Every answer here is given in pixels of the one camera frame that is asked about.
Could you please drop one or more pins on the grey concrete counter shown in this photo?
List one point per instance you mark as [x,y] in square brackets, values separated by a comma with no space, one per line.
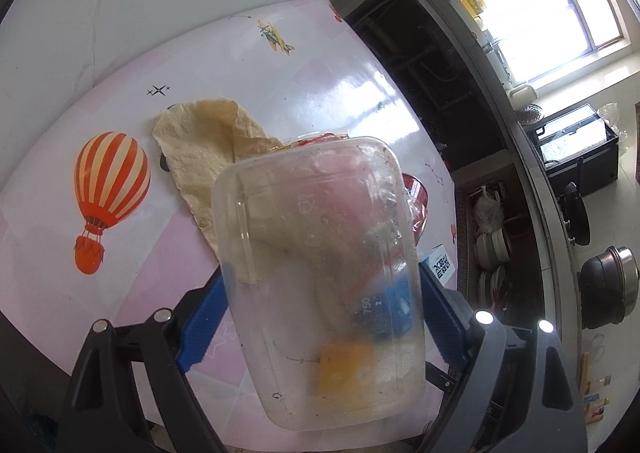
[532,163]

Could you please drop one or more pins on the clear plastic food container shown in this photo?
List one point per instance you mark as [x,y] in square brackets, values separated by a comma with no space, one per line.
[300,313]

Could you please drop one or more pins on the beige crumpled paper towel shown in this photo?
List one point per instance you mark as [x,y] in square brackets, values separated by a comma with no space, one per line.
[200,148]

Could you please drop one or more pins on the white plastic bag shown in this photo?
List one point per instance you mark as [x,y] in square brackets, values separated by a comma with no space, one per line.
[487,210]

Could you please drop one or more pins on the black open case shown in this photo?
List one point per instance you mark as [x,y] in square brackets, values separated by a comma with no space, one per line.
[590,168]

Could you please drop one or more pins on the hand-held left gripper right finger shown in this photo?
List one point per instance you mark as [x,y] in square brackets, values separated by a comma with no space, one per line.
[445,328]

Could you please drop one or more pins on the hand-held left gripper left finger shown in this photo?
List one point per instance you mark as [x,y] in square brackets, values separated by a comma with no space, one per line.
[205,328]

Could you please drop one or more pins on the clear crumpled plastic bag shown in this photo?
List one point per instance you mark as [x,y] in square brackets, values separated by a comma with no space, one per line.
[612,120]

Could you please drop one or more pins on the blue white box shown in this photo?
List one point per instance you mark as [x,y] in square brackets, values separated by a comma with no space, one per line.
[442,263]

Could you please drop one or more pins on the cream jug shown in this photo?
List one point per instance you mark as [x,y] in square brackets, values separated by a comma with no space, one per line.
[522,93]

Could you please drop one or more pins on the pink printed table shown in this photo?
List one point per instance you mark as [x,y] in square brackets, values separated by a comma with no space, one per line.
[300,83]

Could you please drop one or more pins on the stack of white plates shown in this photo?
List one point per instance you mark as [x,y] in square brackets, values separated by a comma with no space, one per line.
[490,290]

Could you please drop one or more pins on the stack of white green bowls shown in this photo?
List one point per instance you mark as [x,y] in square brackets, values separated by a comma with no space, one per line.
[492,248]

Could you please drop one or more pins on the dark metal pot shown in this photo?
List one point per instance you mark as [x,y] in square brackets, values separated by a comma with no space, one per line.
[607,290]

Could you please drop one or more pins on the small round fan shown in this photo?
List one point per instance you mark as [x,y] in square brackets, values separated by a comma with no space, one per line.
[529,114]

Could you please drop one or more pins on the window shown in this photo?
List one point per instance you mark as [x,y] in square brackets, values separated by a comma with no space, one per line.
[550,13]

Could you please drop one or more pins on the yellow wrapper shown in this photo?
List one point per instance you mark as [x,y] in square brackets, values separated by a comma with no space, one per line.
[345,365]

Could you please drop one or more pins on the red snack packet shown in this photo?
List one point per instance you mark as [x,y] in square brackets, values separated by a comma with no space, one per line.
[417,198]

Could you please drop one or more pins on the yellow box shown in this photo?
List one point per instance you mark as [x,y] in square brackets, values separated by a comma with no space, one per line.
[475,3]

